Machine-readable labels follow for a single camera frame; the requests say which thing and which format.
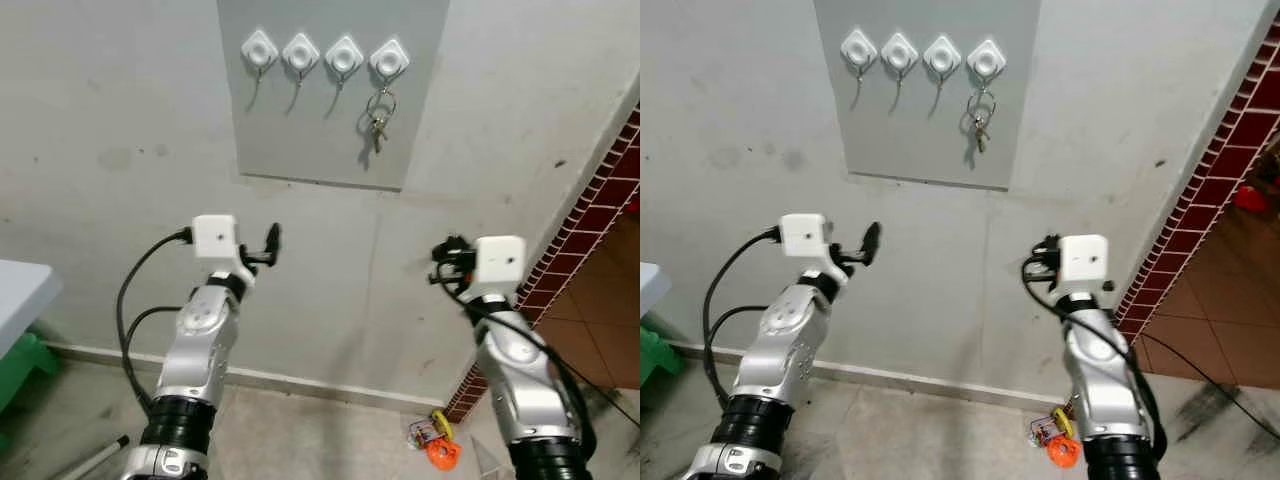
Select thin black floor cable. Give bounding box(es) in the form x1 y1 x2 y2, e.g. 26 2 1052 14
575 382 641 428
1140 333 1280 442

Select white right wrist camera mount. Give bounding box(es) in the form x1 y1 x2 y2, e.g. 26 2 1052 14
1057 234 1112 294
473 235 528 302

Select keys on metal ring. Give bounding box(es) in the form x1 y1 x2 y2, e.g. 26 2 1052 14
965 88 998 154
364 85 398 156

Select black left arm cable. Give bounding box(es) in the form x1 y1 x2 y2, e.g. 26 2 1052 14
115 228 196 413
701 227 783 403

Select white pole with black tip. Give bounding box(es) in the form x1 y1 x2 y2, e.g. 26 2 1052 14
45 435 131 480

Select white diamond wall hook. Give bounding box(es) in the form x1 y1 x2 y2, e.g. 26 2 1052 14
240 28 280 77
966 38 1008 87
368 38 411 87
880 31 920 81
922 34 962 84
281 32 321 81
324 34 365 85
840 27 879 77

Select orange plastic object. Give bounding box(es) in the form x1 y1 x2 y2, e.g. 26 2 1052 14
425 438 463 472
1046 435 1083 469

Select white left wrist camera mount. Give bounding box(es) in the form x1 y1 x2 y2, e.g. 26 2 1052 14
778 213 846 291
191 214 256 291

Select small colourful clear packet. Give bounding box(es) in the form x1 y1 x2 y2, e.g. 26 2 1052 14
1025 405 1076 449
408 408 454 451

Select green plastic stool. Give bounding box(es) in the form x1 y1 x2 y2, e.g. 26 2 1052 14
640 318 687 389
0 332 61 416

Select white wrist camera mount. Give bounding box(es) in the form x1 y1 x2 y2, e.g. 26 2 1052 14
191 214 256 291
778 213 846 291
473 235 528 302
1057 234 1112 294

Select grey wall panel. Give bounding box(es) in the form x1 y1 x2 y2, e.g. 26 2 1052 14
813 0 1042 191
216 0 451 192

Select white table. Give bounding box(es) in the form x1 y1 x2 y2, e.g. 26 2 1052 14
640 262 673 319
0 259 63 359

